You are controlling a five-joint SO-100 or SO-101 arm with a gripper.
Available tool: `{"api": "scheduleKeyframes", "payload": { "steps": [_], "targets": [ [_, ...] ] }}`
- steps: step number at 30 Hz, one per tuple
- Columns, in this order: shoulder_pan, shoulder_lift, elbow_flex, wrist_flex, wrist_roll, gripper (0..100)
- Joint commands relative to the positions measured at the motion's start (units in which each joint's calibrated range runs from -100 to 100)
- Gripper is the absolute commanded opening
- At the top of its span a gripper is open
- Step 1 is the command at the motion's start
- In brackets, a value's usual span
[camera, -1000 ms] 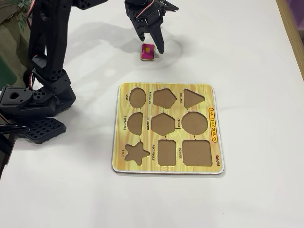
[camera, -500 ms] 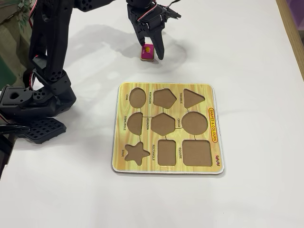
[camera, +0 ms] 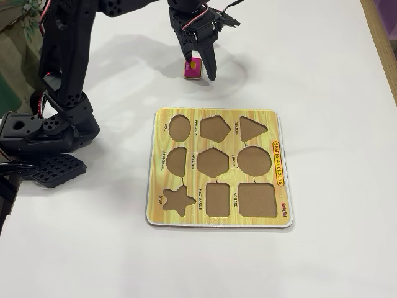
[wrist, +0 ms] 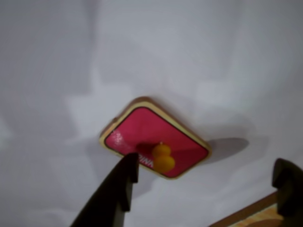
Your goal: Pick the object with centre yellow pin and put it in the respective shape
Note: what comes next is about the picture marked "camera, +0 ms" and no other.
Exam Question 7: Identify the wooden shape puzzle board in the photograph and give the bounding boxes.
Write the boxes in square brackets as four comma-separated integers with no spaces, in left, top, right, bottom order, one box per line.
[145,107,295,230]

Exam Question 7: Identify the red white base cable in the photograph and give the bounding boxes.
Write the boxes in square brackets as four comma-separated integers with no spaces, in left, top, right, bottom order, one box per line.
[32,89,51,119]

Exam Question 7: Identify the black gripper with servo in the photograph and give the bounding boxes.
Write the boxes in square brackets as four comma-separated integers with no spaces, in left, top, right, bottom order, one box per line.
[168,4,223,82]

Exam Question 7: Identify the green leaf pattern cloth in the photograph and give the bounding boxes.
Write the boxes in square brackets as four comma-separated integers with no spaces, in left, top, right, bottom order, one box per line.
[0,0,48,113]

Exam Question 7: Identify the thick black cable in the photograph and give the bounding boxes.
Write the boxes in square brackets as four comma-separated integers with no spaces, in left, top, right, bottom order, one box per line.
[0,162,38,178]

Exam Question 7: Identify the black robot base with clamp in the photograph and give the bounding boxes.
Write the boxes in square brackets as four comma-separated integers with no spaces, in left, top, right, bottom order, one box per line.
[0,111,89,191]

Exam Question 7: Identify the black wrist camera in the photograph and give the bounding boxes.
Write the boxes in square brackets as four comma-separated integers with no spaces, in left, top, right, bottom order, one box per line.
[216,11,242,30]

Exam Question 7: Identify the white red servo cable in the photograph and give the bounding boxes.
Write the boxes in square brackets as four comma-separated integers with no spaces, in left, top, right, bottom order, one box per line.
[182,2,212,32]

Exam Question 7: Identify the pink rectangle piece yellow pin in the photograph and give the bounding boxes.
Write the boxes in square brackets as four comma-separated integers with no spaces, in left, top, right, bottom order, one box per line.
[182,57,203,81]

